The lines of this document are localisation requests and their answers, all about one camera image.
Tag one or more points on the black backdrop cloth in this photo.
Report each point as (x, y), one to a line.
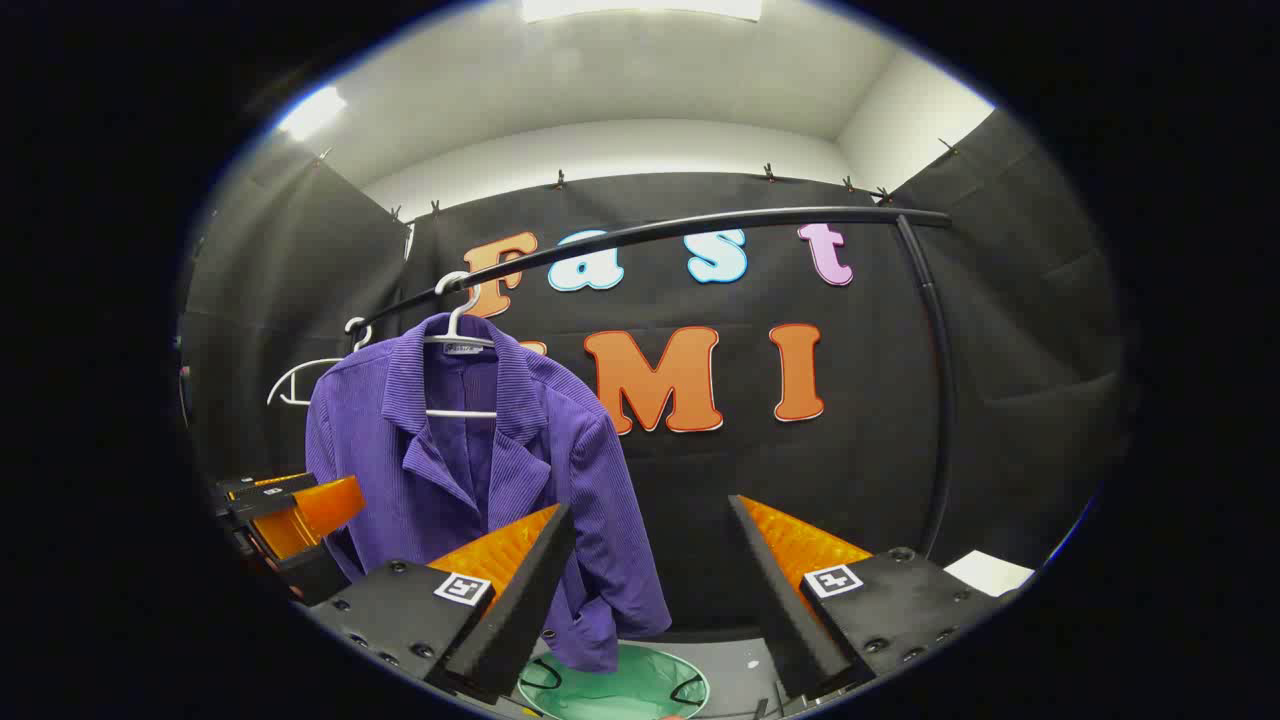
(850, 470)

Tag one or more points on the rectangular ceiling light panel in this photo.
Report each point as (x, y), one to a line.
(640, 8)
(312, 112)

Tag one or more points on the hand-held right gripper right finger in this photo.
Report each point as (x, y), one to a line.
(785, 620)

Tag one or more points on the white paper sheet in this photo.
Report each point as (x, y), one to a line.
(990, 573)

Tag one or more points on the purple ribbed jacket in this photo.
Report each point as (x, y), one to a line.
(560, 450)

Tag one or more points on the white hanger with label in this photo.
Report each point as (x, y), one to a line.
(460, 343)

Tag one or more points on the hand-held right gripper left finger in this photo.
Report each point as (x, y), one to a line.
(520, 610)

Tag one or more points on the green laundry hamper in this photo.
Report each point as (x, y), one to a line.
(640, 690)

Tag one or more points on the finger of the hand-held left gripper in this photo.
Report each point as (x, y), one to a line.
(325, 510)
(265, 495)

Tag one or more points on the plain white hanger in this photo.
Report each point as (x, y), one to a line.
(300, 366)

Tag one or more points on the row of small backdrop clips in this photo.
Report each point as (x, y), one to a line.
(560, 181)

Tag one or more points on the black clothes rack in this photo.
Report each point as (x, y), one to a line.
(820, 213)

